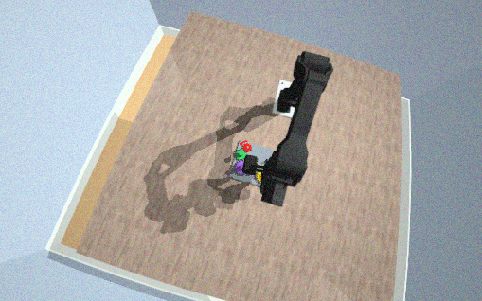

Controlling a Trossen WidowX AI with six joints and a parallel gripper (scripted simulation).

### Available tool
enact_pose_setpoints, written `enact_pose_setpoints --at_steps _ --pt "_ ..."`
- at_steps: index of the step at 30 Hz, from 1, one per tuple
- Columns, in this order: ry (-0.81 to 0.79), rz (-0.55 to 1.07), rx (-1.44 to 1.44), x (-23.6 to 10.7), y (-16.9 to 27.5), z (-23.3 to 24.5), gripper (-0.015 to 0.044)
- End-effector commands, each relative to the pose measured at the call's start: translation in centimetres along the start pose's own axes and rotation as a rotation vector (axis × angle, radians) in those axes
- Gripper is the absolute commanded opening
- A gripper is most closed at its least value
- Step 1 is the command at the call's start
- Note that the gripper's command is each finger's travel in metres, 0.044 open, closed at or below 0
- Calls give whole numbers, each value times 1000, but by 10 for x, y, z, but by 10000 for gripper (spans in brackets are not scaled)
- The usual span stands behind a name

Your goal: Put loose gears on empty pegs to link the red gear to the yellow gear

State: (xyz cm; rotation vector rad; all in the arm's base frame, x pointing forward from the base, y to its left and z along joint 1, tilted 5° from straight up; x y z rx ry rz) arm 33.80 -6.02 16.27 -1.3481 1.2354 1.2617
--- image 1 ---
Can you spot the green gear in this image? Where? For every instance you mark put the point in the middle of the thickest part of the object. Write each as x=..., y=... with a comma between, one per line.
x=240, y=154

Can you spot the purple gear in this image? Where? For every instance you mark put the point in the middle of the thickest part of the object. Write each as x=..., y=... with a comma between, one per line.
x=238, y=167

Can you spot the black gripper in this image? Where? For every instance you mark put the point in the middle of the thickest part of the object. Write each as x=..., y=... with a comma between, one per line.
x=250, y=165

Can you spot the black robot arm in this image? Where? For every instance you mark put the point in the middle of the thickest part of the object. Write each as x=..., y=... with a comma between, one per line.
x=288, y=163

